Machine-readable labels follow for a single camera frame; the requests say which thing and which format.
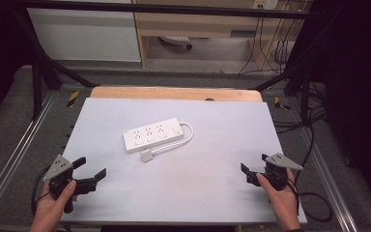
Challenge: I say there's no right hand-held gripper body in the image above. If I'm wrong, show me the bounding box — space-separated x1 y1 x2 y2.
246 153 304 191

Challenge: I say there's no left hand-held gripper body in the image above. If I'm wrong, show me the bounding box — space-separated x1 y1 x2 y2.
43 154 99 215

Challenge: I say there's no white plug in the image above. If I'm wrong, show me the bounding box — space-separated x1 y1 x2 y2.
139 148 156 163

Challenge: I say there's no white power strip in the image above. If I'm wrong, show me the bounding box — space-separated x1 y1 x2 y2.
122 117 186 155

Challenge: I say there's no white power strip cable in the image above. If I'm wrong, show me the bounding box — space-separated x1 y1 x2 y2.
150 121 195 157

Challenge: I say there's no person's right hand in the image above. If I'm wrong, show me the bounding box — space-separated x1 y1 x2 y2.
256 168 301 227

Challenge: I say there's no person's left hand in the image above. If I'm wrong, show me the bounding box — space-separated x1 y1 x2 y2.
29 179 78 227

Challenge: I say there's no yellow black striped tape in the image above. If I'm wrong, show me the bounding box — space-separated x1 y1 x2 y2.
273 96 292 111
66 90 80 108

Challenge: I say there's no wooden board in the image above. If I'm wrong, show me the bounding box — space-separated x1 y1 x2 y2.
89 85 264 103

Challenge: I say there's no dark curtain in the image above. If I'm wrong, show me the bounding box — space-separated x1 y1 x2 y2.
0 0 35 130
305 0 371 220

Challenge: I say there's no white cabinet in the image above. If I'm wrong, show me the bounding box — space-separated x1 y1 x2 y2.
26 7 142 63

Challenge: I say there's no white extension socket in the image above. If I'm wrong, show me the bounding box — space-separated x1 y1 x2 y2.
158 35 194 50

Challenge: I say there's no wooden desk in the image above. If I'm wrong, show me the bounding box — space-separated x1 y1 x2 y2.
130 0 307 71

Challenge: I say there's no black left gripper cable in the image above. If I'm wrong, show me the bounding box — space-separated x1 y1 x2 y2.
30 166 52 218

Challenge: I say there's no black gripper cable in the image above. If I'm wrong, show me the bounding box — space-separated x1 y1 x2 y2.
30 166 52 218
285 124 333 223

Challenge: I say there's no aluminium rail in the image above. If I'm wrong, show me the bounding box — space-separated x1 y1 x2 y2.
0 91 60 220
301 128 359 232

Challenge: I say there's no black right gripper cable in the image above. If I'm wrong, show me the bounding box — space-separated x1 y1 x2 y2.
285 124 333 223

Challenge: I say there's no bundle of dark cables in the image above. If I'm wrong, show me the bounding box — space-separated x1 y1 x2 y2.
237 14 301 75

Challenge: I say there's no white wall socket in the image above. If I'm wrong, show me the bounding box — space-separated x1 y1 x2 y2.
252 0 280 11

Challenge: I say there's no black metal frame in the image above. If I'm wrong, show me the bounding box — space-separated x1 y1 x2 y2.
11 0 317 121

